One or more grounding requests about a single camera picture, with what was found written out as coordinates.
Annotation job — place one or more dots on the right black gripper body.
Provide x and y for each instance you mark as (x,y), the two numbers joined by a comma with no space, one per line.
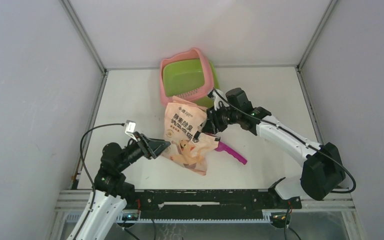
(223,117)

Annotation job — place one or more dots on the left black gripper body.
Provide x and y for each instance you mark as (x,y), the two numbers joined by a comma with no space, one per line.
(141,144)

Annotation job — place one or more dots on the magenta plastic scoop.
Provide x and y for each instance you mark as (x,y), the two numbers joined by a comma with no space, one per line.
(222,147)

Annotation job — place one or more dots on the cat litter bag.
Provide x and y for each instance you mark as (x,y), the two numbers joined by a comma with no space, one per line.
(181,121)

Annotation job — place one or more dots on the pink green litter box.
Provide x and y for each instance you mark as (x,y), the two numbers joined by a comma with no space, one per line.
(188,75)

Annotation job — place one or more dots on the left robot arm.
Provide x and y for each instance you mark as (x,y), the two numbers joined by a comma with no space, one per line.
(111,193)

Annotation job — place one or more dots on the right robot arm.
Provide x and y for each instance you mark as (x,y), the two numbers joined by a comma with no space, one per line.
(321,164)

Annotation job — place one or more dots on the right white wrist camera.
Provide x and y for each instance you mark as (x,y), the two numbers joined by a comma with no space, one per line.
(216,96)

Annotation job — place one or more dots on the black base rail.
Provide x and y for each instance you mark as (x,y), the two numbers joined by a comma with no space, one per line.
(209,204)

